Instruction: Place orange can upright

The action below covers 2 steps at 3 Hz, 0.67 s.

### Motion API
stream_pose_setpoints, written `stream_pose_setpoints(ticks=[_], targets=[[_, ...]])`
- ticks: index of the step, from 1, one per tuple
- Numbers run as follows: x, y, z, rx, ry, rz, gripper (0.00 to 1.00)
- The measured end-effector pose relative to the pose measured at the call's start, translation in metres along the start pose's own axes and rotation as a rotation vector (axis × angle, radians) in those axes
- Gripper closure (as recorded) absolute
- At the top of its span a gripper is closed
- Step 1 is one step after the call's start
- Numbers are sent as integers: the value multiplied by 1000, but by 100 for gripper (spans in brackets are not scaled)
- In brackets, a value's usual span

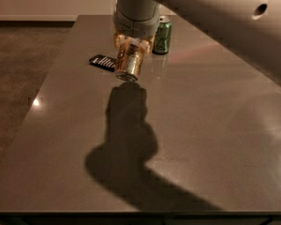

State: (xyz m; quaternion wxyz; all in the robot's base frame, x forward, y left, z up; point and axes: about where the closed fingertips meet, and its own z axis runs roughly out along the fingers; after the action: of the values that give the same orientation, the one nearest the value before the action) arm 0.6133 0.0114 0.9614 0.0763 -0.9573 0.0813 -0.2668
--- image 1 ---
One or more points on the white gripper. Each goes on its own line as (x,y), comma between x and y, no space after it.
(136,26)

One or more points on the orange soda can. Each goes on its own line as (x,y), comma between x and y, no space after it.
(129,60)

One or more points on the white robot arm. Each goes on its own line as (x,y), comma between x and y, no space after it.
(251,29)

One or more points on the green soda can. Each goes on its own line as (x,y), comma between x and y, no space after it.
(162,36)

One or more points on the black snack bar wrapper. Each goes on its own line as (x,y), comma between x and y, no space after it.
(103,61)

